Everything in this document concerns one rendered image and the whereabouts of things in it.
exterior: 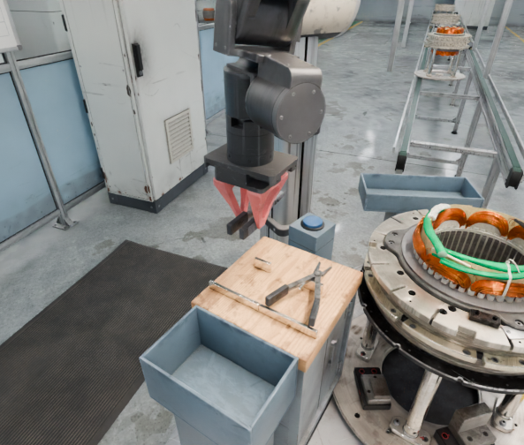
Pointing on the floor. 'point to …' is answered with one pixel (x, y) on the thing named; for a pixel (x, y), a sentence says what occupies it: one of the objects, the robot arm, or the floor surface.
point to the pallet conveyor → (503, 146)
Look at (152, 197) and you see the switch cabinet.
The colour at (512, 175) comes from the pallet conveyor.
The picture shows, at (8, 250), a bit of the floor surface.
